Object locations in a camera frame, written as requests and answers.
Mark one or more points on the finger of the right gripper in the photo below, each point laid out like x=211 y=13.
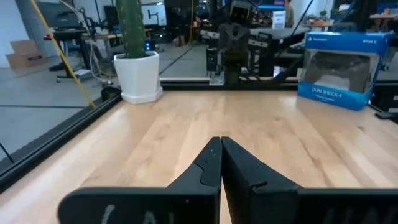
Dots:
x=225 y=39
x=242 y=39

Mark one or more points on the cardboard box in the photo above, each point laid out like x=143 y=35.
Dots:
x=26 y=54

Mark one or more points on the white lit monitor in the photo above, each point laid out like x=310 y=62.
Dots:
x=154 y=14

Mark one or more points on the black work table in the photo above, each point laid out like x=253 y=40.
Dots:
x=280 y=33

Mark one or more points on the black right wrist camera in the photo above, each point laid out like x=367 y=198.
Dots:
x=240 y=12

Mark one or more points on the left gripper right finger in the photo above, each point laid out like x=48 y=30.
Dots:
x=267 y=202

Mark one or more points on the green cactus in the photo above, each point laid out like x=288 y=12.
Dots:
x=132 y=28

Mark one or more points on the black aluminium table frame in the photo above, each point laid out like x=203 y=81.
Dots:
x=46 y=144

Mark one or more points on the white sign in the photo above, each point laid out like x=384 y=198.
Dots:
x=279 y=19

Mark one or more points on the blue game controller box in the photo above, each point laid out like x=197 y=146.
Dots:
x=335 y=95

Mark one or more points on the white hexagonal plant pot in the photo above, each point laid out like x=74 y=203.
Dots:
x=138 y=77

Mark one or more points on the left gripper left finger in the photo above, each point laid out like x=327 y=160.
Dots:
x=174 y=202

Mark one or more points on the person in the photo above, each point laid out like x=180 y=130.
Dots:
x=289 y=17

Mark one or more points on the black rolling desk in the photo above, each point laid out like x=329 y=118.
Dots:
x=66 y=34

